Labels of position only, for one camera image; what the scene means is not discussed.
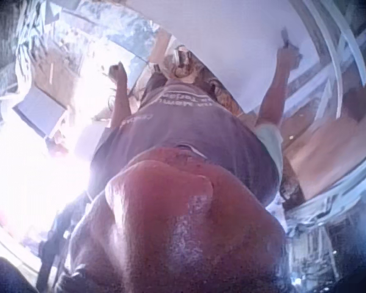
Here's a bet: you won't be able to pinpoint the person's left hand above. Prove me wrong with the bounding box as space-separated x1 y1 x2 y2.
109 62 129 84

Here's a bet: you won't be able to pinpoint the person's right hand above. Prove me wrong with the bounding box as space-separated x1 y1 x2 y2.
275 42 303 70

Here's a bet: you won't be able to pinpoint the blue patterned sheet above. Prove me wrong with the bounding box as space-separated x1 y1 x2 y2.
105 16 161 63

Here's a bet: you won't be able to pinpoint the large white panel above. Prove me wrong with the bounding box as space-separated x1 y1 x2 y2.
130 0 326 114

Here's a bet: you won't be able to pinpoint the small shiny metal container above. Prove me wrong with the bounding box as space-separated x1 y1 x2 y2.
171 45 193 77

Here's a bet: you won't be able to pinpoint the heap of clutter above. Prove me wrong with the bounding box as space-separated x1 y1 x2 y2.
13 0 83 80

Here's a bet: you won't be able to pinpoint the white open box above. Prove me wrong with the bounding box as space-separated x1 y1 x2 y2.
12 87 67 139

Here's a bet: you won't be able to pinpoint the cluttered grey rack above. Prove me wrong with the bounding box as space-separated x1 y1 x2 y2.
285 195 366 284

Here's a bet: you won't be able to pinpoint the white frame bars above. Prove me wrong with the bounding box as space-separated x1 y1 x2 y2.
303 0 366 129

